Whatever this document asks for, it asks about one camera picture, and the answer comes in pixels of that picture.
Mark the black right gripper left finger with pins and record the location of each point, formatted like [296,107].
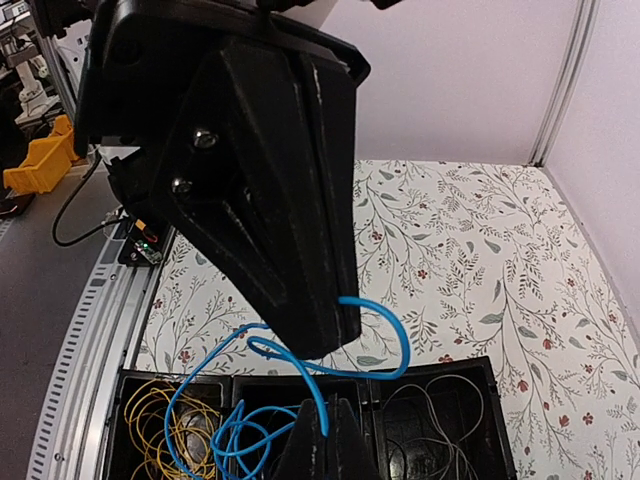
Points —
[303,456]

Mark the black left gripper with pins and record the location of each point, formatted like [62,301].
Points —
[209,95]

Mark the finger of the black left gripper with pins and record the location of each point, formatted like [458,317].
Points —
[330,102]

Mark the left aluminium corner post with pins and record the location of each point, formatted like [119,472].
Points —
[575,53]

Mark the black three-compartment bin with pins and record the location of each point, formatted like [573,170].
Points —
[434,422]

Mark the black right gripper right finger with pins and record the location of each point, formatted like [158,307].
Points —
[347,453]

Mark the yellow storage bin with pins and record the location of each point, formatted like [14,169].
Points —
[47,161]

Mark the aluminium front rail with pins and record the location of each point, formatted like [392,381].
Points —
[102,339]

